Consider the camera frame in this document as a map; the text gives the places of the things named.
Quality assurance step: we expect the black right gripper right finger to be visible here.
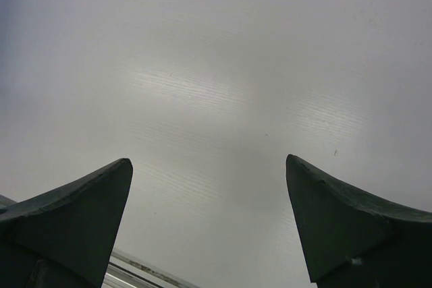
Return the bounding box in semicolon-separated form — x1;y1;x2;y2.
286;154;431;287

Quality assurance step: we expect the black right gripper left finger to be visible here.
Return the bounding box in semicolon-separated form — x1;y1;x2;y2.
1;158;133;287

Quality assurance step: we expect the aluminium table frame rail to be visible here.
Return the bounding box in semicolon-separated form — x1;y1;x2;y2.
102;248;198;288

